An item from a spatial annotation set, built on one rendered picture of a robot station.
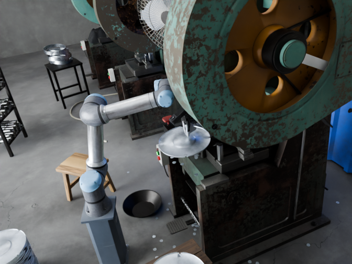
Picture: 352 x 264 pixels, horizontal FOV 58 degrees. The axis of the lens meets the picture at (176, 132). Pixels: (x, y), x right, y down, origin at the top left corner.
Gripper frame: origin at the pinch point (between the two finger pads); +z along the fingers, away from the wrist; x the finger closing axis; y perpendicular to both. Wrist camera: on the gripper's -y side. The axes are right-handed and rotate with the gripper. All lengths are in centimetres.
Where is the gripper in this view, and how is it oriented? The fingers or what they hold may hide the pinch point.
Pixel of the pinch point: (186, 134)
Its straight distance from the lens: 175.1
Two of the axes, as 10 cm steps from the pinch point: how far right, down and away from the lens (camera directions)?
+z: 1.1, 8.6, 4.9
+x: -3.7, -4.2, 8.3
